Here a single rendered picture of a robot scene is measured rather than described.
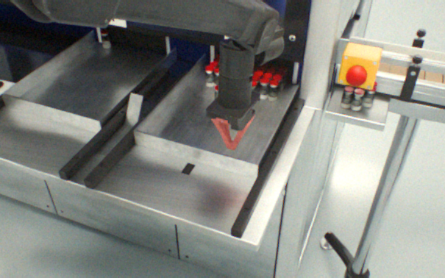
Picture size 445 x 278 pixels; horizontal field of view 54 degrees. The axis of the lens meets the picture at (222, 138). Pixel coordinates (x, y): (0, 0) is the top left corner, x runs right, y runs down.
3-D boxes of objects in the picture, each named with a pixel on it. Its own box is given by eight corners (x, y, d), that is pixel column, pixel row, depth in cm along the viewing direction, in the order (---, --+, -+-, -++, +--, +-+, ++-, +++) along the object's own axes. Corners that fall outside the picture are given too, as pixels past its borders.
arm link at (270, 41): (223, -6, 65) (267, 23, 62) (266, -19, 73) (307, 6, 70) (204, 59, 73) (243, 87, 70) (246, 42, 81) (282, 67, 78)
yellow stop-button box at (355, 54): (343, 67, 96) (349, 37, 92) (376, 73, 94) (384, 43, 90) (336, 84, 91) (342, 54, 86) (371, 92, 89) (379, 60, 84)
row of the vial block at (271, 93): (207, 82, 106) (207, 65, 103) (278, 97, 101) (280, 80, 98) (204, 86, 105) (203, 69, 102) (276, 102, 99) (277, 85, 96)
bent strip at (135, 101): (134, 115, 96) (131, 92, 92) (146, 118, 95) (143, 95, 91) (95, 154, 86) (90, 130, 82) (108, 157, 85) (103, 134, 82)
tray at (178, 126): (204, 65, 113) (204, 53, 110) (303, 86, 105) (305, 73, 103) (135, 144, 88) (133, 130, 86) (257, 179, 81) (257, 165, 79)
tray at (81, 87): (95, 41, 123) (92, 30, 121) (177, 59, 115) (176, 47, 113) (5, 107, 99) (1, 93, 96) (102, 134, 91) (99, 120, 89)
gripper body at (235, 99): (260, 102, 79) (264, 64, 75) (240, 129, 71) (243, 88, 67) (227, 94, 81) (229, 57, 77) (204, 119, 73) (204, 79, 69)
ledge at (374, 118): (336, 87, 108) (337, 80, 107) (390, 98, 104) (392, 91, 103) (324, 118, 98) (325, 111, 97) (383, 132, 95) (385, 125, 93)
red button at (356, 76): (346, 76, 90) (350, 59, 88) (366, 80, 89) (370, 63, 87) (343, 86, 88) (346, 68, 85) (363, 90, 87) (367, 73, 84)
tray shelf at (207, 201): (81, 45, 125) (80, 38, 124) (322, 97, 105) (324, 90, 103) (-59, 144, 91) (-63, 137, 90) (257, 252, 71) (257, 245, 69)
